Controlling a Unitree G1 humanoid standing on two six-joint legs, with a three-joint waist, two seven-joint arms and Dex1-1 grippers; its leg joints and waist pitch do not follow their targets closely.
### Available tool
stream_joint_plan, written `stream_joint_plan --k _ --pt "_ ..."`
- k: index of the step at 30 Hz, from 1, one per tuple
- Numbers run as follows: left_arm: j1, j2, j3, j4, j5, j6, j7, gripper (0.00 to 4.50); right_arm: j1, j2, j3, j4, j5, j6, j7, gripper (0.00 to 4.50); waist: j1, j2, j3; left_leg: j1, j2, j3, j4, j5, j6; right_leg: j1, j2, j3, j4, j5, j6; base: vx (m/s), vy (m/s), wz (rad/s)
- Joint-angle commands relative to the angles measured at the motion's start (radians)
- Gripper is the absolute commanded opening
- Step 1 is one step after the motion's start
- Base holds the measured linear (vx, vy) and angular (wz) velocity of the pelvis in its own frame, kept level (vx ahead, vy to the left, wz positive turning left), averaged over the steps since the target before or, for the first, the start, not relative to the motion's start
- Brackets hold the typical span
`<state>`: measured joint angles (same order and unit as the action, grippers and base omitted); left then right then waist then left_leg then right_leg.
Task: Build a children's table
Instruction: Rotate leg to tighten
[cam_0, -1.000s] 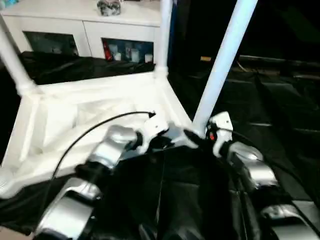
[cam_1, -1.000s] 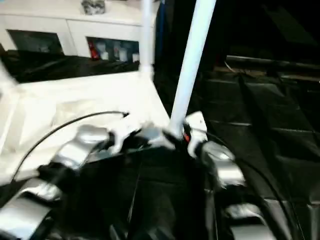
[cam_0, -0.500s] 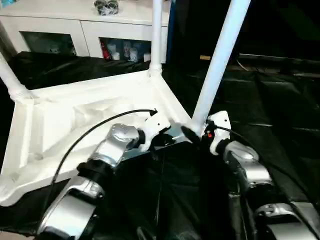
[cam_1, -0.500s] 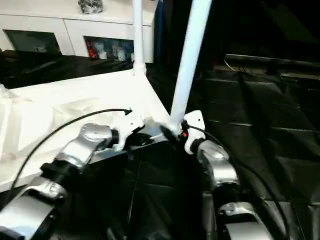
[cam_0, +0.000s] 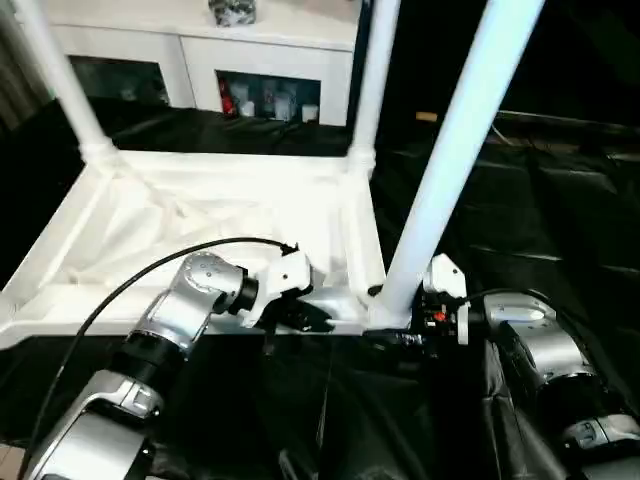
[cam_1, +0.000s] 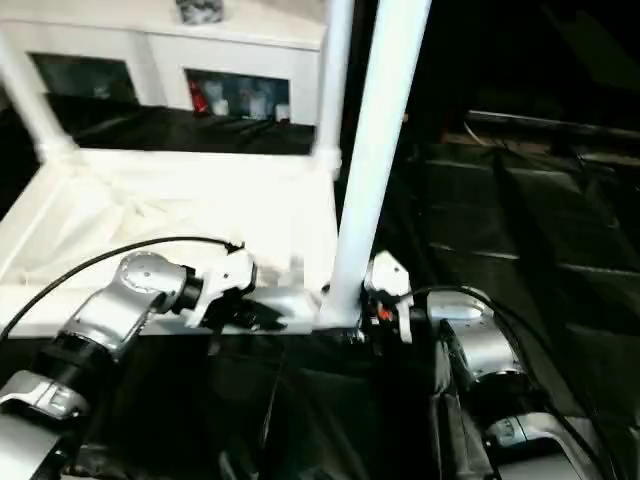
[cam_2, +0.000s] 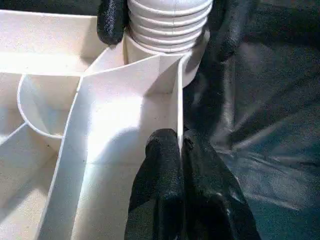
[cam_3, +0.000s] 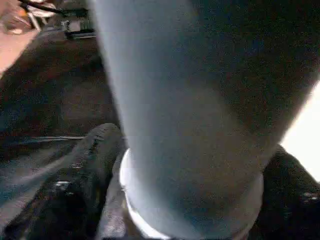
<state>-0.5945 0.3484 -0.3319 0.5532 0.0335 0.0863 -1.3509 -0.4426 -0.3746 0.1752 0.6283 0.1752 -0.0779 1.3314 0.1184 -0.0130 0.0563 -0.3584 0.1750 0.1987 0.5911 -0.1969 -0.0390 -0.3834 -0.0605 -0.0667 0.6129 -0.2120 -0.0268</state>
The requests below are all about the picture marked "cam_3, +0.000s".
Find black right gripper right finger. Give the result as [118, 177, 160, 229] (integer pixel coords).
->
[250, 145, 320, 240]

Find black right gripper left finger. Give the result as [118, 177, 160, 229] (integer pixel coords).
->
[2, 123, 126, 240]

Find white plastic table top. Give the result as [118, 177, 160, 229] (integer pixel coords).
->
[280, 80, 320, 183]

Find white plastic table leg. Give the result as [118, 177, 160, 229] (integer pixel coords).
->
[90, 0, 320, 240]

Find small white stool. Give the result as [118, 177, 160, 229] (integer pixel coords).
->
[17, 0, 63, 32]

